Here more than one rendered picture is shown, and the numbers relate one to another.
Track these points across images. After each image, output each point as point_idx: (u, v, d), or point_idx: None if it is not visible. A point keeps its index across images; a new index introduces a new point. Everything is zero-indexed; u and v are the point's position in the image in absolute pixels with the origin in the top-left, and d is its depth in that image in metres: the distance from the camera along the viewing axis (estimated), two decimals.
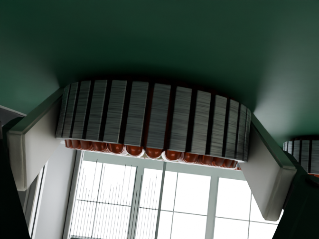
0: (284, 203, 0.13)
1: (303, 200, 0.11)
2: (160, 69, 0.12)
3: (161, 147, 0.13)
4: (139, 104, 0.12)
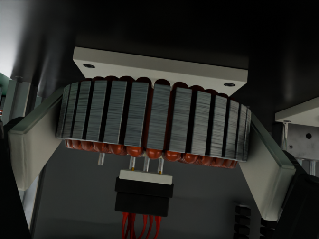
0: (283, 203, 0.13)
1: (302, 200, 0.11)
2: None
3: (161, 147, 0.14)
4: (139, 105, 0.12)
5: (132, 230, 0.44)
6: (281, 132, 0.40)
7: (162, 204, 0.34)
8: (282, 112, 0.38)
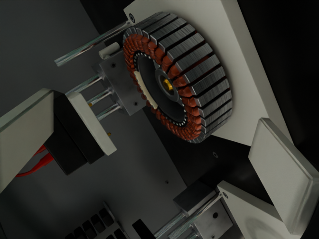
0: (311, 216, 0.12)
1: None
2: None
3: (187, 93, 0.21)
4: (207, 67, 0.20)
5: None
6: (211, 197, 0.38)
7: (76, 160, 0.27)
8: (232, 186, 0.36)
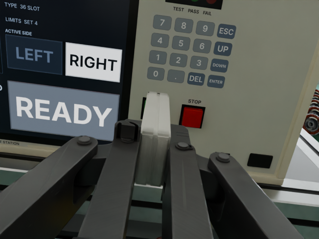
0: (164, 169, 0.14)
1: (181, 167, 0.12)
2: None
3: None
4: None
5: None
6: None
7: None
8: None
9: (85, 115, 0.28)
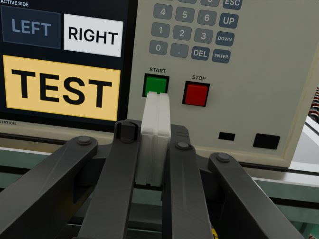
0: (164, 169, 0.14)
1: (181, 167, 0.12)
2: None
3: None
4: None
5: None
6: None
7: None
8: None
9: (85, 93, 0.27)
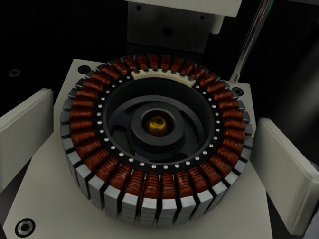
0: (311, 216, 0.12)
1: None
2: None
3: (145, 180, 0.14)
4: (163, 221, 0.15)
5: None
6: None
7: None
8: None
9: None
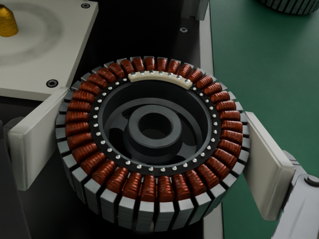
0: (283, 203, 0.13)
1: (302, 200, 0.11)
2: None
3: (142, 183, 0.14)
4: (160, 225, 0.15)
5: None
6: None
7: None
8: None
9: None
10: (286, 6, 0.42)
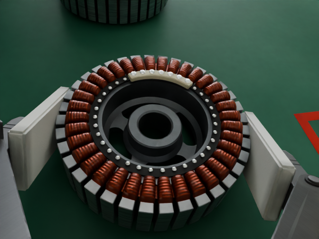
0: (283, 203, 0.13)
1: (302, 200, 0.11)
2: None
3: (141, 184, 0.14)
4: (160, 225, 0.15)
5: None
6: None
7: None
8: None
9: None
10: (109, 14, 0.26)
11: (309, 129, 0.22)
